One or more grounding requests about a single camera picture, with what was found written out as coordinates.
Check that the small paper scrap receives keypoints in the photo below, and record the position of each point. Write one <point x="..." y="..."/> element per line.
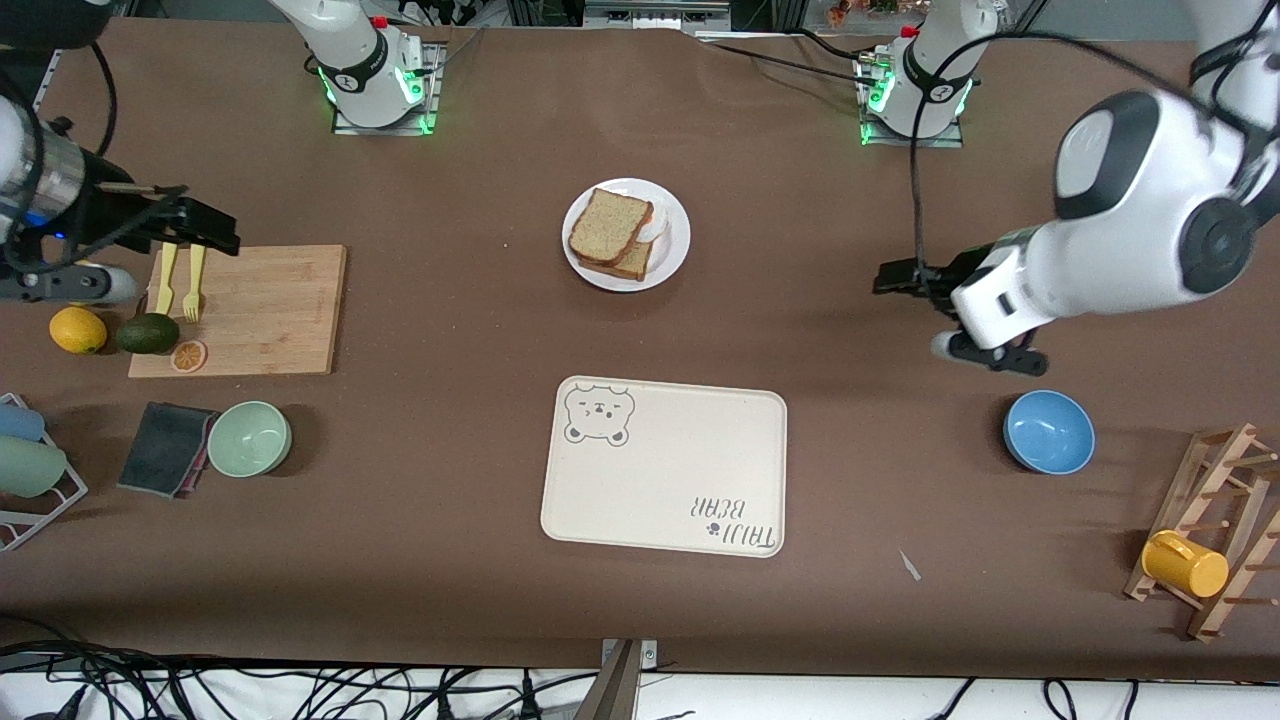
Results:
<point x="910" y="567"/>

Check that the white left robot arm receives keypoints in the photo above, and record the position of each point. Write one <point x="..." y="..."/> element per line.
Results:
<point x="1130" y="200"/>

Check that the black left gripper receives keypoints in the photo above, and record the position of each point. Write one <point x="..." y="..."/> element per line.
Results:
<point x="952" y="274"/>

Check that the pale green cup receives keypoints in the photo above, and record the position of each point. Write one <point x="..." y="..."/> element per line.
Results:
<point x="28" y="468"/>

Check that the cream bear print tray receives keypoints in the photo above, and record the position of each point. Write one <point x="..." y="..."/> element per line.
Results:
<point x="660" y="470"/>

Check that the wooden cutting board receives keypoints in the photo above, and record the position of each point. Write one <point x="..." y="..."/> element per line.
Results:
<point x="260" y="310"/>

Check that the white round plate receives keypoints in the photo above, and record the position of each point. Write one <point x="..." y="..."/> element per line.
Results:
<point x="675" y="262"/>

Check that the yellow plastic fork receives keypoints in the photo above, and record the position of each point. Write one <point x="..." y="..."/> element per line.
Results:
<point x="194" y="285"/>

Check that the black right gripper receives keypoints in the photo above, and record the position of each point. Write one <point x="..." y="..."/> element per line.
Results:
<point x="100" y="213"/>

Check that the wooden cup rack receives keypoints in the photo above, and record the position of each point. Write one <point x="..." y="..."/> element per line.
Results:
<point x="1178" y="520"/>

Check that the pink folded cloth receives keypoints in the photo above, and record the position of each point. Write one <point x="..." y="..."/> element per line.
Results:
<point x="197" y="478"/>

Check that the light blue cup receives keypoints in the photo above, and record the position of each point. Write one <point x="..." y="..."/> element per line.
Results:
<point x="18" y="422"/>

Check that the dark grey folded cloth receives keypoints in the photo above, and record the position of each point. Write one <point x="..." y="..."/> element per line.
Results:
<point x="160" y="450"/>

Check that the dark green avocado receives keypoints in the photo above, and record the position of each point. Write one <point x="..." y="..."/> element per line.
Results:
<point x="148" y="334"/>

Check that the yellow cup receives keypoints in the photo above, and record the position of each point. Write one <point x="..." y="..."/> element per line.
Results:
<point x="1190" y="570"/>

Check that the blue bowl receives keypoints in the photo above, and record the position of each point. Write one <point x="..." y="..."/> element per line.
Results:
<point x="1050" y="432"/>

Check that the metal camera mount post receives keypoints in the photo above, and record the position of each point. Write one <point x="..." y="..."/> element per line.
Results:
<point x="620" y="690"/>

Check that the yellow plastic knife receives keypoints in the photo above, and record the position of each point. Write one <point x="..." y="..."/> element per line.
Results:
<point x="165" y="285"/>

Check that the toy fried egg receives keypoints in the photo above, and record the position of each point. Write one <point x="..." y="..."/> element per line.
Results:
<point x="657" y="230"/>

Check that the toy orange slice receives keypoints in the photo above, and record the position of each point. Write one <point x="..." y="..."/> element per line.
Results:
<point x="188" y="356"/>

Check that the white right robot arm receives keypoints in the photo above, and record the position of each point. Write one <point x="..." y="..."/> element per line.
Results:
<point x="350" y="50"/>

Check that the grey equipment box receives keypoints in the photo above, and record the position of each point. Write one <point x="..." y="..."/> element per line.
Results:
<point x="650" y="10"/>

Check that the pale green bowl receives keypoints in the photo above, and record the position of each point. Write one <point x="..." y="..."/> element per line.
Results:
<point x="250" y="440"/>

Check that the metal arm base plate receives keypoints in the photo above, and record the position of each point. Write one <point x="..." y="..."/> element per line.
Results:
<point x="955" y="135"/>
<point x="430" y="100"/>

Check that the brown bread slice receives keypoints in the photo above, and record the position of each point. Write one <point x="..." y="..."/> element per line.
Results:
<point x="608" y="225"/>
<point x="630" y="268"/>

